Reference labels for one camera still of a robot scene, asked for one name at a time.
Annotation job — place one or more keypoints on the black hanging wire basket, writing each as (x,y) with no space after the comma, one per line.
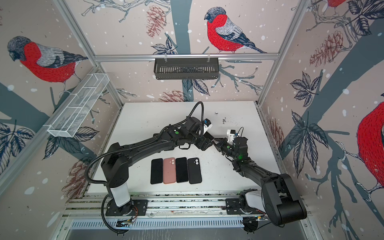
(186,69)

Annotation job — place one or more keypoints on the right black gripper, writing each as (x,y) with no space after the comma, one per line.
(222,145)

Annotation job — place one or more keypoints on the pink phone case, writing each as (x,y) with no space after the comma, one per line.
(169,171)

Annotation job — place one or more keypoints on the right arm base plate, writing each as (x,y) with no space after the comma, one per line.
(239,207)

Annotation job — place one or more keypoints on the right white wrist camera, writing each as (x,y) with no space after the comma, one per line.
(232,134)

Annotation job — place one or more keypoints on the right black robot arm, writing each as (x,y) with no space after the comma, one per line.
(280,197)

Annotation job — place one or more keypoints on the white mesh wall tray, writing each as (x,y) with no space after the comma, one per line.
(81,102)

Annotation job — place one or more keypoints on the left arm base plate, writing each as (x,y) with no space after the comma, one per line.
(132,208)

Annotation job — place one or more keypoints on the black phone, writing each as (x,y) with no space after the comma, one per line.
(156,171)
(181,170)

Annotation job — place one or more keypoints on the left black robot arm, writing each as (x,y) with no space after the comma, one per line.
(116,162)

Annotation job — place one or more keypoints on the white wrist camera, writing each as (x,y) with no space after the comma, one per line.
(207,124)
(232,134)

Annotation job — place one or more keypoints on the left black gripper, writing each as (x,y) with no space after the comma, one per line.
(204,142)

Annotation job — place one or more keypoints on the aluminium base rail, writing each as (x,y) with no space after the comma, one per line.
(159,206)

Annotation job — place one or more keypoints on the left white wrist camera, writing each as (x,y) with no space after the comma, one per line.
(207,124)

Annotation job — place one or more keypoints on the black phone case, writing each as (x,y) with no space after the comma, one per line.
(194,171)

